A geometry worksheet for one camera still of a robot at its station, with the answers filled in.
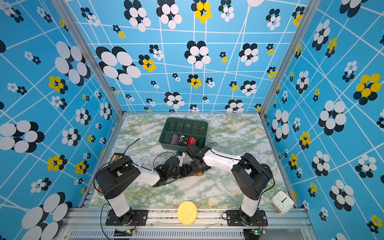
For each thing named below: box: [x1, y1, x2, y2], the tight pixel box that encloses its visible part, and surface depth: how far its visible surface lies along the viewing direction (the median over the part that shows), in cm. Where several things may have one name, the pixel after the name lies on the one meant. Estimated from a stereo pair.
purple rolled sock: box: [170, 134, 179, 145], surface depth 100 cm
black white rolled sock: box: [178, 135, 188, 146], surface depth 98 cm
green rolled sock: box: [196, 138, 206, 148], surface depth 98 cm
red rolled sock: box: [187, 136, 197, 146], surface depth 100 cm
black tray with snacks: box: [110, 152, 125, 163], surface depth 96 cm
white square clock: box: [272, 191, 295, 215], surface depth 77 cm
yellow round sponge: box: [177, 201, 198, 226], surface depth 75 cm
